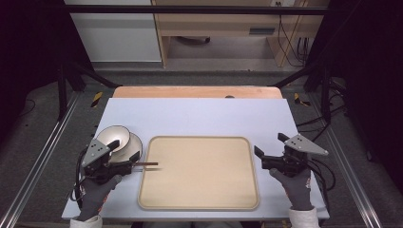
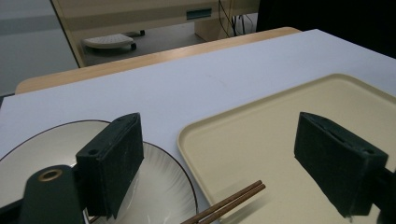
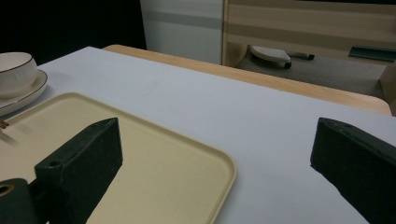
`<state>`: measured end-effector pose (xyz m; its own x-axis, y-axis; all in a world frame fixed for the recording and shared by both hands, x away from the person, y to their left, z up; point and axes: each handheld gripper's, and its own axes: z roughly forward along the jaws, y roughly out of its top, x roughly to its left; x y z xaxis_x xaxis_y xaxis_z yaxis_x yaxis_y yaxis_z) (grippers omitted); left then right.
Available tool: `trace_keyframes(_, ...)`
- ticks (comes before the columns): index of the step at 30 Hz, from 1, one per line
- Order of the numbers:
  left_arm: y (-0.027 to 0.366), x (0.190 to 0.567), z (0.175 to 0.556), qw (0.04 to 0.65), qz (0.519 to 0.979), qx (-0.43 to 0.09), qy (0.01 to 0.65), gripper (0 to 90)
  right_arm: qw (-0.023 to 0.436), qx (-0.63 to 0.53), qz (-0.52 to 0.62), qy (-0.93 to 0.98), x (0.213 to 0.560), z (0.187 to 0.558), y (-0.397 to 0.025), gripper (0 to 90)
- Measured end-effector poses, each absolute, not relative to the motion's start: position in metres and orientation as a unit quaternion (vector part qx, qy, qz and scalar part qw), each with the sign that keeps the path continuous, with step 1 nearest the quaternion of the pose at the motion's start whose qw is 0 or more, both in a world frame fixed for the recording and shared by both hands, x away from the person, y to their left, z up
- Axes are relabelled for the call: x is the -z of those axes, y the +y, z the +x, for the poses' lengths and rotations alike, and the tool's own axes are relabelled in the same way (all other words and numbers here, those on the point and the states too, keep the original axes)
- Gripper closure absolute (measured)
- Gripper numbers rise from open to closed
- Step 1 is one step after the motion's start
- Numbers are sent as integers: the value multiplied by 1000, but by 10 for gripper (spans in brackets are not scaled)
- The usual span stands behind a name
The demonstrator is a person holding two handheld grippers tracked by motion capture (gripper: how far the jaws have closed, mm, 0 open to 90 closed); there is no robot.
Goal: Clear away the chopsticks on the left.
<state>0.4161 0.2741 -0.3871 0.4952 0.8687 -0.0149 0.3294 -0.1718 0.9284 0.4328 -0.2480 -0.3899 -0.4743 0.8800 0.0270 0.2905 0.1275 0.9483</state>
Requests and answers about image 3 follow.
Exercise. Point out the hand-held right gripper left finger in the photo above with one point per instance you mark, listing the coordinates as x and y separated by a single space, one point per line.
81 168

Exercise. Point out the beige plastic tray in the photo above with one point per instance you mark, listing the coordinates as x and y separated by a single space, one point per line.
162 174

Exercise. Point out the brown chopstick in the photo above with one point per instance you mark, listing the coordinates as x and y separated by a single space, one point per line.
3 124

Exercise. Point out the white plate with dark rim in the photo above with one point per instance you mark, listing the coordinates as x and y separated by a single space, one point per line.
28 93

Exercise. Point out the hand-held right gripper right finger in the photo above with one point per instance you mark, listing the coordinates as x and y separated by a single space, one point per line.
358 161

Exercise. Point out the white cabinet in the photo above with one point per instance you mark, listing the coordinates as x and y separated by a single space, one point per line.
183 28

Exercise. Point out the dark green flat box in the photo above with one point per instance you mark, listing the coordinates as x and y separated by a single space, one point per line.
372 53

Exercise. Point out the white table mat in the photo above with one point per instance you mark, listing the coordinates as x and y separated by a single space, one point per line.
218 118

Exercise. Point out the white bowl with dark rim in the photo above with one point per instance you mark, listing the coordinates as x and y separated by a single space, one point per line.
14 73

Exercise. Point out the wooden striped cabinet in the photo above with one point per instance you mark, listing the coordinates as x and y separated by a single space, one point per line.
311 28

